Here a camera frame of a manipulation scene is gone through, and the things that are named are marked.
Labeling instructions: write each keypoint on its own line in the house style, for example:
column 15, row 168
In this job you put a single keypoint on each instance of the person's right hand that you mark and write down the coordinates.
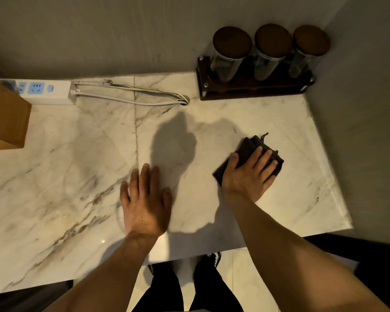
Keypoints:
column 245, row 181

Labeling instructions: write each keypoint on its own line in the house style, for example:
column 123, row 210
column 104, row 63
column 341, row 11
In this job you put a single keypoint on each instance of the person's left hand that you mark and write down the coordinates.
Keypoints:
column 146, row 211

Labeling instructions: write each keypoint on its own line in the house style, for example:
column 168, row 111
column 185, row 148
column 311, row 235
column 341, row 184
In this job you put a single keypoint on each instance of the person's right little finger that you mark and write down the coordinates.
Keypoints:
column 269, row 183

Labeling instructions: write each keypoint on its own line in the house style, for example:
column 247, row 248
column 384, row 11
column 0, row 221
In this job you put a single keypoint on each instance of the person's right middle finger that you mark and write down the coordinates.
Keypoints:
column 263, row 160

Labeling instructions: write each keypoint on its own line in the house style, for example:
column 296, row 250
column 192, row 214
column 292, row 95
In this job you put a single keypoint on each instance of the person's left little finger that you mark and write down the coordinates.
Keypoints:
column 124, row 193

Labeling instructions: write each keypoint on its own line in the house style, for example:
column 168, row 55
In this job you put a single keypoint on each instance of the person's left middle finger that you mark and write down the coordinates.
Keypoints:
column 144, row 178

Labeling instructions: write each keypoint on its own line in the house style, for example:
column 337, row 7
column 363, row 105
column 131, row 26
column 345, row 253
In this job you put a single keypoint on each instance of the person's left thumb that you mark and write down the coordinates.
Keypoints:
column 167, row 199

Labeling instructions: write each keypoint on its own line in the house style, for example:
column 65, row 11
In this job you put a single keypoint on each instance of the person's right thumb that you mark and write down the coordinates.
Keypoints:
column 232, row 161

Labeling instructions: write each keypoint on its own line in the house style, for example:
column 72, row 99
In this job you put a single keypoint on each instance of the dark cloth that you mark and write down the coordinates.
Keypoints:
column 247, row 149

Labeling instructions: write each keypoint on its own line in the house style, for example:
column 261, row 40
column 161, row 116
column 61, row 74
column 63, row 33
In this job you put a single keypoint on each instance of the person's left forearm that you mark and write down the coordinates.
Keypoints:
column 110, row 276

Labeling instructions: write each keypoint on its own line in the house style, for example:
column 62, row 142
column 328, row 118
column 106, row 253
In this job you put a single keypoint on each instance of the person's right forearm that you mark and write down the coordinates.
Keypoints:
column 286, row 256

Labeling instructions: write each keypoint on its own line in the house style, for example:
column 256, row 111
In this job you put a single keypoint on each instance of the person's left black shoe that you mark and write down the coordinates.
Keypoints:
column 159, row 265

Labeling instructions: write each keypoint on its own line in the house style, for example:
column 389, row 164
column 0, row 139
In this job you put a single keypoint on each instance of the person's black shoe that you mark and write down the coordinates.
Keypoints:
column 159, row 265
column 209, row 258

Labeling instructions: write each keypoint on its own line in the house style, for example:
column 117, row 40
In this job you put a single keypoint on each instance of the person's right black shoe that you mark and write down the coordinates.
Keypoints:
column 209, row 258

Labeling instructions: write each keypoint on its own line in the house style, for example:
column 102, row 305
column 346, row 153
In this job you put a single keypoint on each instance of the dark wooden jar rack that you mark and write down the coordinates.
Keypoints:
column 247, row 89

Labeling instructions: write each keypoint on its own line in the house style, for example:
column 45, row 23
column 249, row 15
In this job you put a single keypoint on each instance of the black trousers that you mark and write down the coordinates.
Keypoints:
column 211, row 289

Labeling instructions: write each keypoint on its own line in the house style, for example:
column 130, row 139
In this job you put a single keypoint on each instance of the glass jar with wooden lid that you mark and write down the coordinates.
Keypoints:
column 229, row 51
column 270, row 48
column 307, row 48

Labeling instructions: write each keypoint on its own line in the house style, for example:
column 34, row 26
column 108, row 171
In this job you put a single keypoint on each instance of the white power strip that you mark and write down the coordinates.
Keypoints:
column 48, row 92

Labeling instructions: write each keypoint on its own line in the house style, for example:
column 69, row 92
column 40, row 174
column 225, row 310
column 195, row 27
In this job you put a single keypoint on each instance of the brown cardboard box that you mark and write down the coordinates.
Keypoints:
column 5, row 120

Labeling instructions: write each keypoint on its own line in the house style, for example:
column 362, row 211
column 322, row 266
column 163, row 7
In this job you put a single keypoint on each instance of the dark plug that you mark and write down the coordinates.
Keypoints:
column 9, row 85

